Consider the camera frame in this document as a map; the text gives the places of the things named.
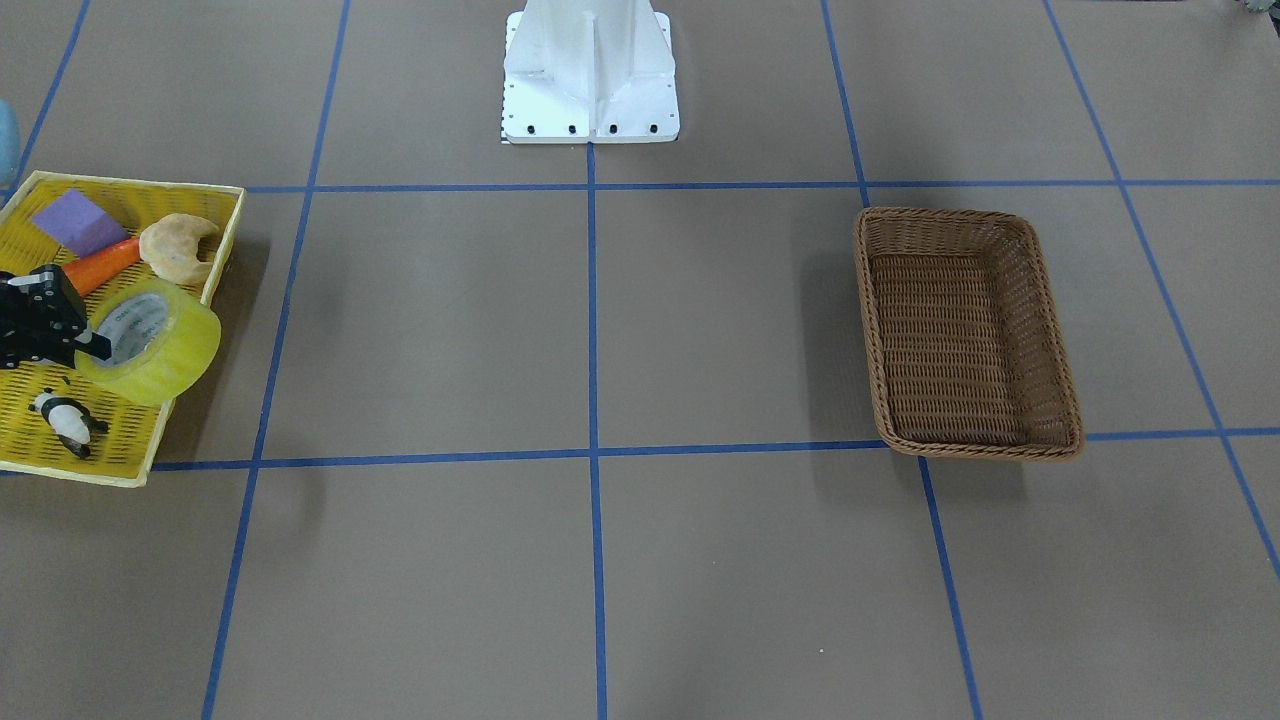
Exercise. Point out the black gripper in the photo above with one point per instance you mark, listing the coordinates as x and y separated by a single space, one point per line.
42 318

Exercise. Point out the yellow packing tape roll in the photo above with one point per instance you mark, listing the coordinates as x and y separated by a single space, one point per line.
162 340

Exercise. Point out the yellow woven basket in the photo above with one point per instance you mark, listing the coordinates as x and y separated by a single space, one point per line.
135 430

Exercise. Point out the brown wicker basket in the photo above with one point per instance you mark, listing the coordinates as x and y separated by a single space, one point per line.
965 354

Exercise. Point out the orange toy carrot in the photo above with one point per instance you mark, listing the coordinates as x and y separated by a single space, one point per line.
91 272

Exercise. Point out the toy panda figurine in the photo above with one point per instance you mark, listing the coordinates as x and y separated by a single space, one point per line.
73 424

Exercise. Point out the purple foam block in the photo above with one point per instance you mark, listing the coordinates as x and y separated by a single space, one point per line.
79 224

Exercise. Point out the toy croissant bread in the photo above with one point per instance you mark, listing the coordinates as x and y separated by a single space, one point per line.
170 247

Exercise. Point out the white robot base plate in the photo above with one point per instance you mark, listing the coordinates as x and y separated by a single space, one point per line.
579 72

